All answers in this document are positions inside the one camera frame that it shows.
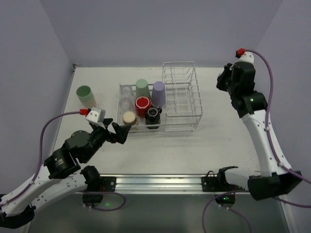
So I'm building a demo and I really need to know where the cream and brown cup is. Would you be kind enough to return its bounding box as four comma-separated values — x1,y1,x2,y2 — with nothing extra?
122,111,137,126

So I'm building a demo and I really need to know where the green cup in low rack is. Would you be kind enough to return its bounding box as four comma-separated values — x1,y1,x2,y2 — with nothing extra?
136,79,151,99

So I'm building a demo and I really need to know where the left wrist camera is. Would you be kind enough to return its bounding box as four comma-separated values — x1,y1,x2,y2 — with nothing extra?
85,107,105,128

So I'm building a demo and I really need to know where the clear glass rear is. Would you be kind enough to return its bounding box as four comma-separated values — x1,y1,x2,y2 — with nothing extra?
120,85,133,98

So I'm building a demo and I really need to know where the black mug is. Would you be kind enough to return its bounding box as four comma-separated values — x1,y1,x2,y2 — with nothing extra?
145,107,162,130

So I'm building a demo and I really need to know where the light green cup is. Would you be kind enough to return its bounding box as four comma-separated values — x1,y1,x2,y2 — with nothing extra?
76,85,94,102

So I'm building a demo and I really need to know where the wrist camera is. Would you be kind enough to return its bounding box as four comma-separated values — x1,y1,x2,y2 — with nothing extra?
85,107,105,128
235,48,254,64

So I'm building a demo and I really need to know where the tall white wire rack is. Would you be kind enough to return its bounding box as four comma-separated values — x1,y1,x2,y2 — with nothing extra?
162,62,203,132

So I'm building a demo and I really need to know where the aluminium mounting rail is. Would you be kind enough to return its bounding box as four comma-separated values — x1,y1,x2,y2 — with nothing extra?
33,172,286,195

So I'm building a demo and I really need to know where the low white wire rack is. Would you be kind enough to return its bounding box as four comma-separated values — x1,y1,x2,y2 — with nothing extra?
118,79,167,133

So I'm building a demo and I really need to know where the clear glass middle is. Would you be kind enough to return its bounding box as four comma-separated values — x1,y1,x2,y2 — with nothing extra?
119,98,134,114

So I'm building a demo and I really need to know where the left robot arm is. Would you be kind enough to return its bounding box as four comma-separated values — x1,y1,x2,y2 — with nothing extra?
0,118,131,229

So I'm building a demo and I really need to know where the clear glass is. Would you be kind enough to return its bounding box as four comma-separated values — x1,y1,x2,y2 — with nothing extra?
119,98,134,114
120,85,133,98

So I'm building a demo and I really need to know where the purple cup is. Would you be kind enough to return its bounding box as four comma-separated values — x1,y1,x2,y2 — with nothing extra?
151,81,166,107

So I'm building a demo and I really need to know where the red mug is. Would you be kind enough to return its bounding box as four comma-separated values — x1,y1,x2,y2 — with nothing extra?
135,97,151,118

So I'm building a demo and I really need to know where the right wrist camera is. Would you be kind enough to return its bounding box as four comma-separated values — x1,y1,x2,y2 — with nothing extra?
235,48,254,64

